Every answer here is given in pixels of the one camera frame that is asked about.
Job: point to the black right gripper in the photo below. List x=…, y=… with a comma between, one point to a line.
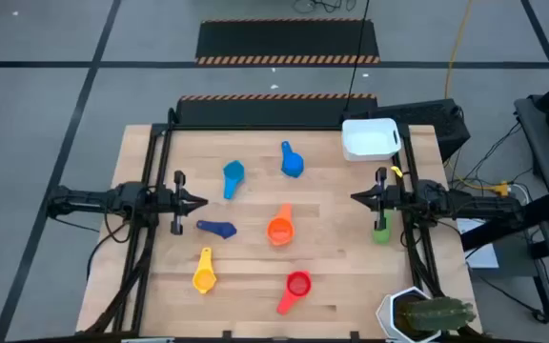
x=382, y=197

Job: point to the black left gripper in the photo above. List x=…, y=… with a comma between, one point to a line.
x=178, y=202

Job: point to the green measuring cup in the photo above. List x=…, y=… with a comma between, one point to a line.
x=382, y=234

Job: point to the navy measuring cup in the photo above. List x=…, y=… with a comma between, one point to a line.
x=224, y=230

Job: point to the light blue measuring cup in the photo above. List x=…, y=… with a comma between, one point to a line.
x=233, y=172

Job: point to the white plastic basket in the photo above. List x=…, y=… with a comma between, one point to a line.
x=370, y=140

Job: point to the yellow measuring cup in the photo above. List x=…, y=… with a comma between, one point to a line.
x=204, y=278

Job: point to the orange measuring cup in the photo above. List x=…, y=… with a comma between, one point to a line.
x=280, y=232

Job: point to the red measuring cup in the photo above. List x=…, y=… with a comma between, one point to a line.
x=298, y=285

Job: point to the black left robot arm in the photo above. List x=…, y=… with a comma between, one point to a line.
x=88, y=197

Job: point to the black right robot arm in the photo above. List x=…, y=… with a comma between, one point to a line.
x=470, y=202

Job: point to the yellow tape tag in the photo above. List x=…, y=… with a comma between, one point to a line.
x=397, y=171

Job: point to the black perforated computer case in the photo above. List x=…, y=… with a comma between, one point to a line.
x=427, y=119

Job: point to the white hexagonal planter pot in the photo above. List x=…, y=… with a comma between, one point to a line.
x=385, y=312

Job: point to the black hazard-striped floor ramp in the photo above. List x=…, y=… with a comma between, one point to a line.
x=274, y=112
x=284, y=40

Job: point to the black stand beam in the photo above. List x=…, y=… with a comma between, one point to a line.
x=494, y=233

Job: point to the white paper sheet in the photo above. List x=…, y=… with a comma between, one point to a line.
x=484, y=257

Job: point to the green cactus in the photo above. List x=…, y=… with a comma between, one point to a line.
x=439, y=314

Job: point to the black aluminium table frame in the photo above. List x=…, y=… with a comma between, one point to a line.
x=274, y=127

